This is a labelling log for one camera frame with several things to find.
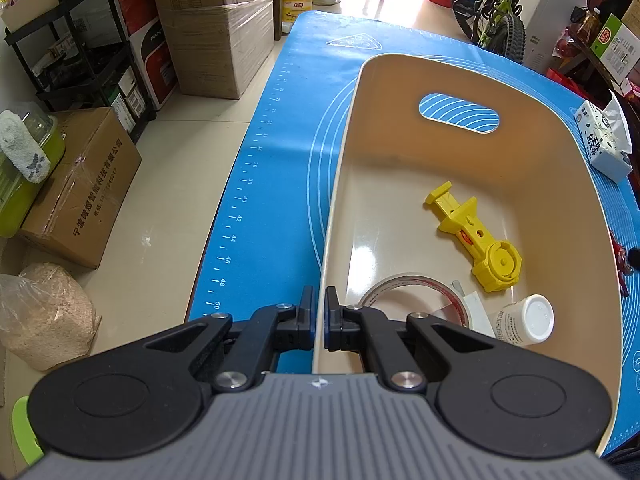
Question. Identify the beige plastic storage bin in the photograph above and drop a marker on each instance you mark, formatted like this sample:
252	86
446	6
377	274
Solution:
400	200

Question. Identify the white tissue box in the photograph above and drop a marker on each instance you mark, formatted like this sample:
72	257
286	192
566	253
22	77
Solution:
600	145

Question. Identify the plastic wrapped cardboard box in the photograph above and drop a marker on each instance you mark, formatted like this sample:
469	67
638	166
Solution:
220	50

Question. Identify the white pill bottle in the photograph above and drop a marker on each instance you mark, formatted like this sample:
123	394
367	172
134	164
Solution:
535	317

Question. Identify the brown cardboard box black print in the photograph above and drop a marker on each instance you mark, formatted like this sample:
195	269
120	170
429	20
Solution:
85	185

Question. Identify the white rolled towel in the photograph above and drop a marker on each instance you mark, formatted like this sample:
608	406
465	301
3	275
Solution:
22	150

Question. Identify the clear bag of grain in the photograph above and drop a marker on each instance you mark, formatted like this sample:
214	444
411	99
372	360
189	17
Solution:
45	320

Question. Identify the yellow plastic tool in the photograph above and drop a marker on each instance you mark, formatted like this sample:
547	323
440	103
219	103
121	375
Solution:
495	265

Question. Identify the white chest freezer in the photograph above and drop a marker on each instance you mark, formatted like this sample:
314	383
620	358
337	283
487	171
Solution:
555	10

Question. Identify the green stool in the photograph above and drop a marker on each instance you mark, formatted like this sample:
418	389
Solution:
25	435

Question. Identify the black shelf cart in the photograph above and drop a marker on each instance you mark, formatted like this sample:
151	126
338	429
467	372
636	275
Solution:
95	75

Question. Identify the green and white carton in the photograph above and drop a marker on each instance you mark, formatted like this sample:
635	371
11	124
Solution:
617	50

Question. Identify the red and silver tool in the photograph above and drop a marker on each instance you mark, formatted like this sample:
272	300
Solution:
623	270

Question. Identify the yellow detergent bottle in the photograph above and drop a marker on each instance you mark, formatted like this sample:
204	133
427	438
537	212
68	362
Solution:
296	5

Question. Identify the green and black bicycle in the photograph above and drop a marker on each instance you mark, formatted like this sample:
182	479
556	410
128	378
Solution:
505	25

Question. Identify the red and white appliance box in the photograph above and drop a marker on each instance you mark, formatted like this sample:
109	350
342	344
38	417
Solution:
155	60

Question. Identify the green lidded container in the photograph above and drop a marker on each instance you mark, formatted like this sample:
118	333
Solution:
15	200

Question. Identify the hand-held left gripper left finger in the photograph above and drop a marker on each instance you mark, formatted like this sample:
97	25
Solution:
309	320

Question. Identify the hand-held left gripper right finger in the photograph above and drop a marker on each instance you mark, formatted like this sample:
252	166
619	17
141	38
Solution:
330	320

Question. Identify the clear tape roll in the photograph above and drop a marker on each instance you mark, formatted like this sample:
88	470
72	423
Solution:
410	278

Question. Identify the amber liquid bottle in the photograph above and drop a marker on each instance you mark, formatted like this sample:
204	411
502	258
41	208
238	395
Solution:
586	25

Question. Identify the blue silicone mat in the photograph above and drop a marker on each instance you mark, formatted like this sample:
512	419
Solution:
290	110

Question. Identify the red gift bags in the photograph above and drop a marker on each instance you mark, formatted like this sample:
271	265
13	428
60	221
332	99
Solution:
562	80

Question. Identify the dark wooden bench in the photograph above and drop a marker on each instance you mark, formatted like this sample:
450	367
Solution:
597	72

